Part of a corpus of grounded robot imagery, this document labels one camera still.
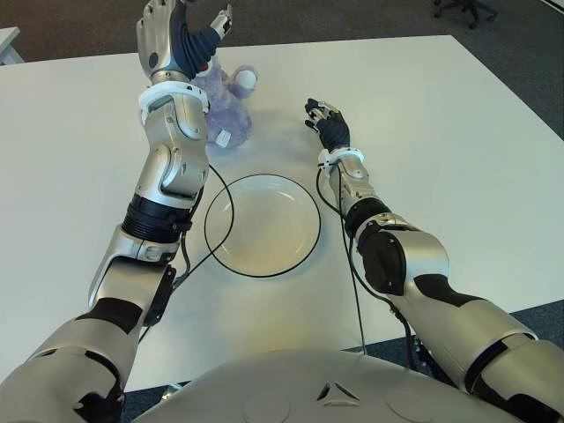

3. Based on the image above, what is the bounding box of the silver robot torso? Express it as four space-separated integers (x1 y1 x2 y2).
131 350 521 423

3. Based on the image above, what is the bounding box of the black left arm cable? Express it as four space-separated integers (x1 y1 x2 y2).
138 165 235 343

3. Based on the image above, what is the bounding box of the black office chair base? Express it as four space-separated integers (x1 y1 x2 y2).
433 0 498 31

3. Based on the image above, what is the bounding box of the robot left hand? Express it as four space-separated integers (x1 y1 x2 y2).
135 0 234 85

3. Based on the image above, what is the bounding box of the white plate black rim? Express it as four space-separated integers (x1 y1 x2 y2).
203 174 322 278

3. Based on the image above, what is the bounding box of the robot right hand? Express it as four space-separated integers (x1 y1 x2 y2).
303 97 352 153

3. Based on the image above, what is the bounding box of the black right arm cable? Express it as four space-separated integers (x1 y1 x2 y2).
315 167 367 356

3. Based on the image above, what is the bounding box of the purple plush bunny doll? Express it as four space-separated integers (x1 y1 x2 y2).
191 55 260 150

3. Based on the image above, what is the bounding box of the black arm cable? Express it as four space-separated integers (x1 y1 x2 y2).
138 165 235 343
315 167 367 356

